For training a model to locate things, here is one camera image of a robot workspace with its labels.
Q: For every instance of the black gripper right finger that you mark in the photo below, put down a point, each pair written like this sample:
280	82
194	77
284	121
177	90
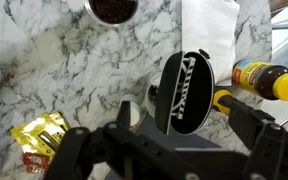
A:
267	150

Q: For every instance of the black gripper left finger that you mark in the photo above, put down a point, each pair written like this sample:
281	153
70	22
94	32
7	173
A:
84	153

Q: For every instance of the black glasses case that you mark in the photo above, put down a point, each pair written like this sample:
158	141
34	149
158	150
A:
200	96

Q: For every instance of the red ketchup packet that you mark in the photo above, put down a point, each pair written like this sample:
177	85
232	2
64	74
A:
35	169
35	158

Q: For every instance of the yellow foil packet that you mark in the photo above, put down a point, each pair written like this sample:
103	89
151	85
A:
37	133

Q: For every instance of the white mug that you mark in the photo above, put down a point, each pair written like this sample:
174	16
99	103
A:
135	113

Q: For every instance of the yellow capped vitamin bottle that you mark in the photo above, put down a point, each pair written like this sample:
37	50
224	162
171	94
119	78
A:
260	78

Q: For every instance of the white paper napkin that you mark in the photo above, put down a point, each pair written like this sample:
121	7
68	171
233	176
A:
210	33

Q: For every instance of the metal can with coffee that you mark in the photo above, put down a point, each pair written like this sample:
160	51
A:
114	10

